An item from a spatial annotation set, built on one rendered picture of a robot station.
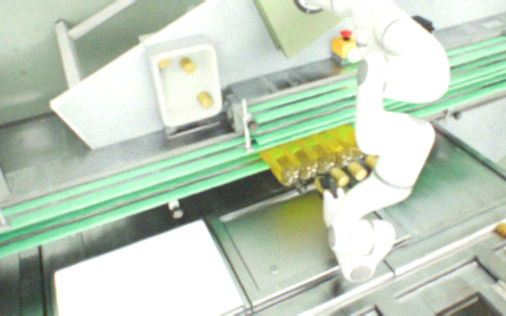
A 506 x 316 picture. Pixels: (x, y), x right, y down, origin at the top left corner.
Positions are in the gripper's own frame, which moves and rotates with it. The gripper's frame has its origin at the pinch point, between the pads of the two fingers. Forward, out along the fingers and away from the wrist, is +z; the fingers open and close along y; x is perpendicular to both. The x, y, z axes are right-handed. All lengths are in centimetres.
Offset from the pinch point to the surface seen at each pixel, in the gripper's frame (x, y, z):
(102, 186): 58, 4, 11
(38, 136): 94, -15, 71
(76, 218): 67, -3, 8
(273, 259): 16.7, -12.6, -9.7
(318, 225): 2.1, -12.7, -0.6
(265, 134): 12.5, 6.3, 20.3
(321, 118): -5.6, 6.2, 24.5
